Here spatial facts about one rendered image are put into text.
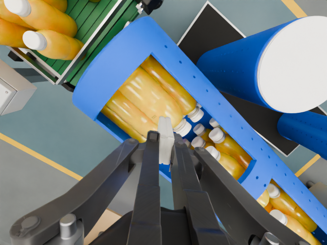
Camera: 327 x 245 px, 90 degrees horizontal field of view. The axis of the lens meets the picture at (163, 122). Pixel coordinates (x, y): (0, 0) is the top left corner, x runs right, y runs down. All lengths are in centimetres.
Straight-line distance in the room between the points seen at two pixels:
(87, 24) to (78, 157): 150
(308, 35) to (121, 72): 54
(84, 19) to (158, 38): 39
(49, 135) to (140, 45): 175
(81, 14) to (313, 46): 73
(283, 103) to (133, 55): 50
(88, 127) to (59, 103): 34
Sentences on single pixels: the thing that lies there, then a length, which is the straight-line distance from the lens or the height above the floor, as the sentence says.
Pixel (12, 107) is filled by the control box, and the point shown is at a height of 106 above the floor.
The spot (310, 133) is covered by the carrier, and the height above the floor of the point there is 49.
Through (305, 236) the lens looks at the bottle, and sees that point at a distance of 73.
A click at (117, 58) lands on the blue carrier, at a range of 32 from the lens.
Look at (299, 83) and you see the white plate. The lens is 67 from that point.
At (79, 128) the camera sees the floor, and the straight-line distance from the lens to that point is 182.
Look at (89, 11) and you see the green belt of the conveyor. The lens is 71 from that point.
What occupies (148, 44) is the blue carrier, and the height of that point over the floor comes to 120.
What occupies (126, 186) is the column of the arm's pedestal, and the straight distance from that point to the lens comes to 102.
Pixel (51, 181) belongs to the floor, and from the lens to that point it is 228.
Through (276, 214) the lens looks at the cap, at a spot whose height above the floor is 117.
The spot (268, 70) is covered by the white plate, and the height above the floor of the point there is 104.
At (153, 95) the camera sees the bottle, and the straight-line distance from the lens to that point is 34.
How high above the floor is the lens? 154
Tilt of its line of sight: 72 degrees down
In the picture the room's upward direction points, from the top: 175 degrees clockwise
